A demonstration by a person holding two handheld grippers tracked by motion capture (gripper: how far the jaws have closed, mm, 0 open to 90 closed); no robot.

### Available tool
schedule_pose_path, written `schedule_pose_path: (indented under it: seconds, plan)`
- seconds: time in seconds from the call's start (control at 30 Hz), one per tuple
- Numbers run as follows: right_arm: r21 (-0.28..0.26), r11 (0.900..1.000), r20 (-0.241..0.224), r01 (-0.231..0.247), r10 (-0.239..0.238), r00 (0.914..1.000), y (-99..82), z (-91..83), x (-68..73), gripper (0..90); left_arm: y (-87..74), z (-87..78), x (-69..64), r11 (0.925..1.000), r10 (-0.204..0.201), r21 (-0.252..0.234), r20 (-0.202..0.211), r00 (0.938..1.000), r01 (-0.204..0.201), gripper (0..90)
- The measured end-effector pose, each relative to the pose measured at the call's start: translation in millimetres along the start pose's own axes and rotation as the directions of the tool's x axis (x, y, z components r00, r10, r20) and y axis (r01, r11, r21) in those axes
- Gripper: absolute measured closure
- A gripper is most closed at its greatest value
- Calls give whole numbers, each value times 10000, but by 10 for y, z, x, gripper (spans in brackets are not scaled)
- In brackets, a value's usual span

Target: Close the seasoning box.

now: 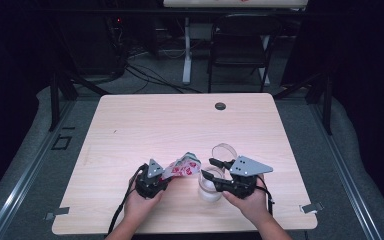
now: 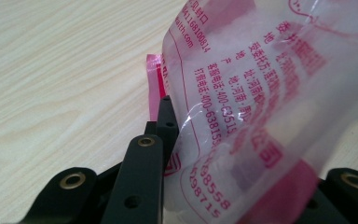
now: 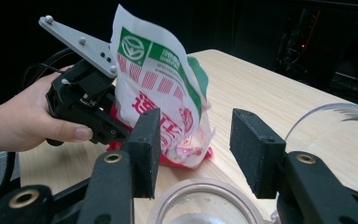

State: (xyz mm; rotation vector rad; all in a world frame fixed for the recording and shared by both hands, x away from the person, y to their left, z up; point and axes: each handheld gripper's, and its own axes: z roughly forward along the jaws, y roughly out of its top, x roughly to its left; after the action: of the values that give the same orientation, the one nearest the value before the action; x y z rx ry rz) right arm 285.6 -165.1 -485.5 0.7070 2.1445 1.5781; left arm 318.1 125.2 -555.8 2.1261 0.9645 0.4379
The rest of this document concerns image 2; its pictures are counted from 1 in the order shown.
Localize pink and clear plastic bag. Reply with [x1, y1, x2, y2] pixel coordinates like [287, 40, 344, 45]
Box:
[145, 0, 358, 224]

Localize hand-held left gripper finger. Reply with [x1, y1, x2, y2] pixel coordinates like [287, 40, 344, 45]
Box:
[144, 94, 180, 169]

